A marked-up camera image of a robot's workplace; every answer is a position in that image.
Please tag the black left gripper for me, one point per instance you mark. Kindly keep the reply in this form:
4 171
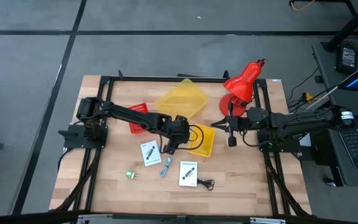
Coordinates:
180 130

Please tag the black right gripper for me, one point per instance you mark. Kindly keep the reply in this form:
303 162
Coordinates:
238 124

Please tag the small yellow plastic basket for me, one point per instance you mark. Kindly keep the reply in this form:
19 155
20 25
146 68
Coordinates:
207 140

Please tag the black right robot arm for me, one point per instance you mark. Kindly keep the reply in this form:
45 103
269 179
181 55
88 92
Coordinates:
291 119

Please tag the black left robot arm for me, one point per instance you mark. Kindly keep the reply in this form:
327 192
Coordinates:
120 112

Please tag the translucent yellow plastic bin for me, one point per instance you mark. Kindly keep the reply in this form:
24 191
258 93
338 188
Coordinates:
182 98

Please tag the red desk lamp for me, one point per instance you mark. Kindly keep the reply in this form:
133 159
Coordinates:
241 84

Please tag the green charger plug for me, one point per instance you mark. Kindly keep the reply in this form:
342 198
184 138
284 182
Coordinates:
130 175

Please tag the red plastic basket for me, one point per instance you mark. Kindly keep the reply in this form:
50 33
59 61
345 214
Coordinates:
140 108

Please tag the white paper sheet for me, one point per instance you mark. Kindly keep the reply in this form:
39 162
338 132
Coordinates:
305 140

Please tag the yellow power plug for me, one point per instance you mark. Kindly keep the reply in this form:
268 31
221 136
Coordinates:
306 96

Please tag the dark grey desk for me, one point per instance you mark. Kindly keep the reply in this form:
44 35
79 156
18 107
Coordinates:
346 102

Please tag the black power adapter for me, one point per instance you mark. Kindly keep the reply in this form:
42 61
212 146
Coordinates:
348 57

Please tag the black desk leg beam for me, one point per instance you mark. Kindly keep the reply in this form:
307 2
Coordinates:
353 21

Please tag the black aluminium table frame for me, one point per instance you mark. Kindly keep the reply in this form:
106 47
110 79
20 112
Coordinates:
135 79

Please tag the silver camera mount rail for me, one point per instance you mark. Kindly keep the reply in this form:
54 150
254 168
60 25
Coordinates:
104 219

